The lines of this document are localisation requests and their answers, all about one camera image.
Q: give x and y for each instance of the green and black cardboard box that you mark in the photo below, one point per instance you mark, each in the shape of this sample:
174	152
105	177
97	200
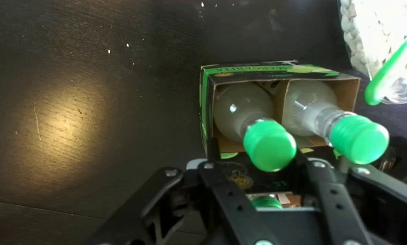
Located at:
210	88

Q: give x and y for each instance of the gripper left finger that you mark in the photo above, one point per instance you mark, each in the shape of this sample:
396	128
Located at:
223	190

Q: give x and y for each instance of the clear jar with white filling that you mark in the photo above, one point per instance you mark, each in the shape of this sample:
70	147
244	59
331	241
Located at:
366	30

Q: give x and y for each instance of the green plastic stick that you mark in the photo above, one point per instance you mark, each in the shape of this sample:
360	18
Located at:
384	78

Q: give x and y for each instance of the frosted bottle with green cap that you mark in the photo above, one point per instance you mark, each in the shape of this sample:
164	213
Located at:
356	136
254	129
266	202

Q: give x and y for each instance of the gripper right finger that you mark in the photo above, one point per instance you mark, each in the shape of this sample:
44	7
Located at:
329	197

